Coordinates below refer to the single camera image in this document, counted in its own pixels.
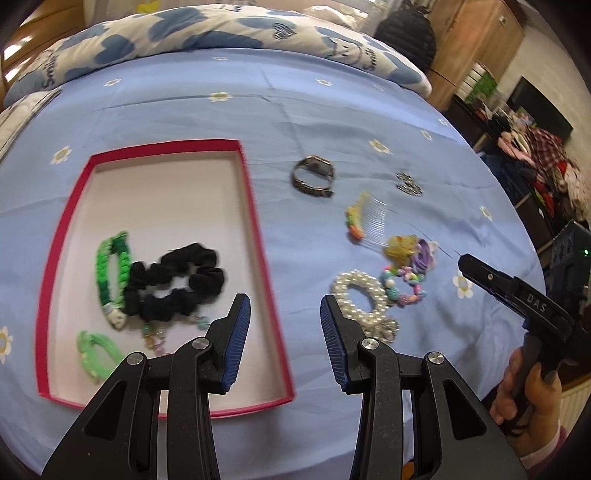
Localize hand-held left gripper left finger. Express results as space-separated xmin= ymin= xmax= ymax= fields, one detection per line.
xmin=41 ymin=293 xmax=252 ymax=480

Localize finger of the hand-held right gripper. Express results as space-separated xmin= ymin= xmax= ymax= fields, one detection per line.
xmin=458 ymin=253 xmax=527 ymax=315

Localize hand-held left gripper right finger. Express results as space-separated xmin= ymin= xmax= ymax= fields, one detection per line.
xmin=321 ymin=294 xmax=529 ymax=480

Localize silver rhinestone hair ornament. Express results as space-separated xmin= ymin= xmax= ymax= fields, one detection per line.
xmin=365 ymin=316 xmax=400 ymax=344

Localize white pearl bracelet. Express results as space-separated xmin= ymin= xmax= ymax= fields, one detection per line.
xmin=331 ymin=271 xmax=393 ymax=324

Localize purple flower hair tie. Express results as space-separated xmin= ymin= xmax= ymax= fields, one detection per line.
xmin=411 ymin=237 xmax=439 ymax=271

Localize colourful bead bracelet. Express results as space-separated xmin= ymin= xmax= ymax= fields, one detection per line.
xmin=379 ymin=264 xmax=428 ymax=308

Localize yellow hair claw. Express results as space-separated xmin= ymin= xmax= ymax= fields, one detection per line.
xmin=382 ymin=234 xmax=419 ymax=266

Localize clear comb with colourful trim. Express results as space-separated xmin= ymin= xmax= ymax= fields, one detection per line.
xmin=345 ymin=190 xmax=391 ymax=250

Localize red shallow box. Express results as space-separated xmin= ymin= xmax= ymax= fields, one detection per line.
xmin=38 ymin=138 xmax=296 ymax=418

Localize silver wrist watch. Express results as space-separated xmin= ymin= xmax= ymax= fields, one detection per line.
xmin=291 ymin=156 xmax=335 ymax=198

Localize person's right forearm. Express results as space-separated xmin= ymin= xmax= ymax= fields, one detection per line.
xmin=515 ymin=422 xmax=575 ymax=464

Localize person's right hand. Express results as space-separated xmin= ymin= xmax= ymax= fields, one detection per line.
xmin=489 ymin=346 xmax=566 ymax=444

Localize black scrunchie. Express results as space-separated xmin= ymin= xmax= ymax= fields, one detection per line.
xmin=121 ymin=242 xmax=226 ymax=324

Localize pile of clothes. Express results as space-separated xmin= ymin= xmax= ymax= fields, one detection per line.
xmin=489 ymin=115 xmax=591 ymax=222

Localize silver rhinestone brooch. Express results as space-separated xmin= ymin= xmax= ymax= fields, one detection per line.
xmin=396 ymin=172 xmax=423 ymax=197

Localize black television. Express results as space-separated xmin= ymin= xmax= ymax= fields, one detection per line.
xmin=508 ymin=76 xmax=573 ymax=139

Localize green and white boxes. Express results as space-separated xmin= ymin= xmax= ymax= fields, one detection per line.
xmin=464 ymin=62 xmax=497 ymax=104

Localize wooden wardrobe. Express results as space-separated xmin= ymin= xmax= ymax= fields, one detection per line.
xmin=416 ymin=0 xmax=527 ymax=112

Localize black puffer jacket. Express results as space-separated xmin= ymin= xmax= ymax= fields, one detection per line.
xmin=374 ymin=7 xmax=437 ymax=75

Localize grey striped pillow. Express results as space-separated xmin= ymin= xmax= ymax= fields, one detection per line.
xmin=0 ymin=88 xmax=63 ymax=158

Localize blue heart print duvet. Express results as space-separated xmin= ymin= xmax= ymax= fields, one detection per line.
xmin=4 ymin=4 xmax=432 ymax=100

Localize wooden headboard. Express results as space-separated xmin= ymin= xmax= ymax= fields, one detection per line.
xmin=0 ymin=0 xmax=79 ymax=93

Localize pastel charm bracelet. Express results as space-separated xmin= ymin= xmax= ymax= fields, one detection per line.
xmin=139 ymin=314 xmax=213 ymax=356

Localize green braided bracelet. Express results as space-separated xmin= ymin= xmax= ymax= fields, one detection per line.
xmin=95 ymin=231 xmax=134 ymax=330

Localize light green small bracelet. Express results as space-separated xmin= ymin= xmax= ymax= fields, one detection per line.
xmin=76 ymin=330 xmax=125 ymax=384

